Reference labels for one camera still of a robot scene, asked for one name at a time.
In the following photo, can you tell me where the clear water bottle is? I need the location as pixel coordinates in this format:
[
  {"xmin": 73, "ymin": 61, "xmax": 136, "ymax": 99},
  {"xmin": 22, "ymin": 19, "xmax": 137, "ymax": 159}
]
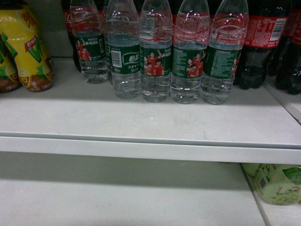
[
  {"xmin": 170, "ymin": 0, "xmax": 210, "ymax": 104},
  {"xmin": 70, "ymin": 0, "xmax": 108, "ymax": 84},
  {"xmin": 201, "ymin": 0, "xmax": 249, "ymax": 105},
  {"xmin": 106, "ymin": 0, "xmax": 141, "ymax": 99},
  {"xmin": 139, "ymin": 0, "xmax": 173, "ymax": 103}
]

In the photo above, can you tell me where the white metal shelf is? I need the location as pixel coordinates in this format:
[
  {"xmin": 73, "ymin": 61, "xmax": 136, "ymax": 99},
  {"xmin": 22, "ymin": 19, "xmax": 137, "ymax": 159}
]
[{"xmin": 0, "ymin": 58, "xmax": 301, "ymax": 164}]

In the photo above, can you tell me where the black cola bottle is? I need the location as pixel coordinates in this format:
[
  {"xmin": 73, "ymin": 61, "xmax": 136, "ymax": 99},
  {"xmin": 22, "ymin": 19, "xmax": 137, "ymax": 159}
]
[
  {"xmin": 235, "ymin": 0, "xmax": 292, "ymax": 89},
  {"xmin": 275, "ymin": 0, "xmax": 301, "ymax": 95},
  {"xmin": 60, "ymin": 0, "xmax": 81, "ymax": 72}
]

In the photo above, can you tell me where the yellow lemon tea bottle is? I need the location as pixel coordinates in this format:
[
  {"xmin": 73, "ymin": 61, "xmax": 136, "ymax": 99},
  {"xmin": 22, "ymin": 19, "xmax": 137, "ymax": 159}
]
[
  {"xmin": 0, "ymin": 39, "xmax": 22, "ymax": 93},
  {"xmin": 0, "ymin": 0, "xmax": 53, "ymax": 92}
]

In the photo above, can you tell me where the green grape drink bottle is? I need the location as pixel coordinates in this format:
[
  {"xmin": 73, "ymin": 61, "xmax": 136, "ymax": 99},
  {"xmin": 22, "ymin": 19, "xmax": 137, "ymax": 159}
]
[{"xmin": 254, "ymin": 163, "xmax": 301, "ymax": 206}]

